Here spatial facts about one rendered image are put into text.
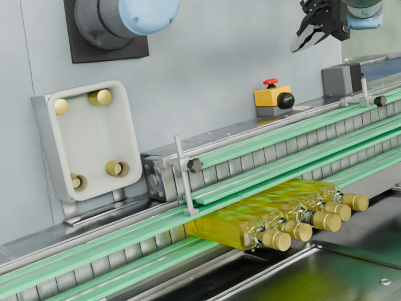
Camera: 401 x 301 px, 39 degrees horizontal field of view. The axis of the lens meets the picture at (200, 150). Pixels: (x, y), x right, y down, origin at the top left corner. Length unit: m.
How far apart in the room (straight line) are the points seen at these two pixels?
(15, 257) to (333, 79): 1.02
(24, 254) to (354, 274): 0.65
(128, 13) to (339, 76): 0.80
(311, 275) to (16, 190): 0.63
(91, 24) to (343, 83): 0.78
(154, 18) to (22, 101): 0.33
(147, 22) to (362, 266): 0.66
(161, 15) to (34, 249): 0.50
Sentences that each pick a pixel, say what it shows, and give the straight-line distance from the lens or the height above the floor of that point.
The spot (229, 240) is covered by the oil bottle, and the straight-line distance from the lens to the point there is 1.15.
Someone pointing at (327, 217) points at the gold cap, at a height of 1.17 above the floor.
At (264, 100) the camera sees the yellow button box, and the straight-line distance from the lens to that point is 1.51.
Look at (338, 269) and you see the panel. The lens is 1.24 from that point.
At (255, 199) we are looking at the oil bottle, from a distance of 1.25.
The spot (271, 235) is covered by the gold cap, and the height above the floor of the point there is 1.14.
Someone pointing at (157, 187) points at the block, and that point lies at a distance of 1.24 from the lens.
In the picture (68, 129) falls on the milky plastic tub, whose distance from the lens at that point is 1.23.
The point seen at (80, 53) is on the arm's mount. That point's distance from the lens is 1.26.
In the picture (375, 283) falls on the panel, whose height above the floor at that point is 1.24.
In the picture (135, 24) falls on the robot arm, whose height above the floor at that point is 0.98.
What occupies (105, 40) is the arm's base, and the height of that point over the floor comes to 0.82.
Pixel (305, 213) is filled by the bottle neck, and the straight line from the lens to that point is 1.17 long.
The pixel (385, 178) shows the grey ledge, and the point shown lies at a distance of 1.77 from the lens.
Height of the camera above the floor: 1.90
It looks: 53 degrees down
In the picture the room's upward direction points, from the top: 95 degrees clockwise
